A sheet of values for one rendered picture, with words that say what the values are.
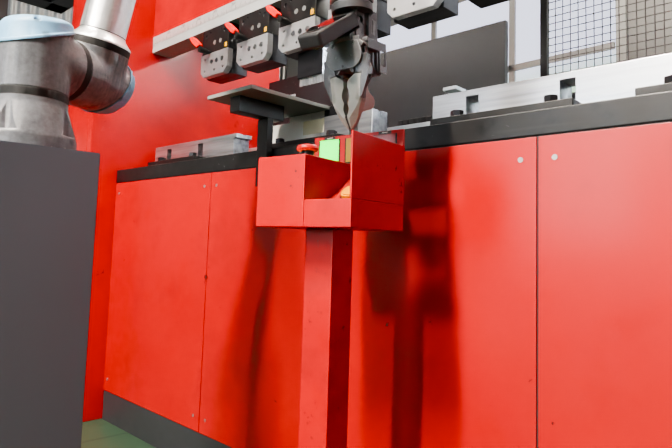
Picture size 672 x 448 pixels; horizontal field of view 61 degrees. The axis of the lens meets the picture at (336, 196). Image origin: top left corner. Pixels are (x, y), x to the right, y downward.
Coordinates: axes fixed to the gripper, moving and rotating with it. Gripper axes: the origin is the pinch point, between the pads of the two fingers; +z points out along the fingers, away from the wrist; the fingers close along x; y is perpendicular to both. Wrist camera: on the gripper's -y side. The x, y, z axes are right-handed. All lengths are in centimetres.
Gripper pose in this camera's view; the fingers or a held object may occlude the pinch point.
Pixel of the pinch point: (348, 121)
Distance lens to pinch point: 95.4
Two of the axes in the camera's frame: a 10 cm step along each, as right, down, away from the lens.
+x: -8.0, 0.3, 6.0
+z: 0.3, 10.0, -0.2
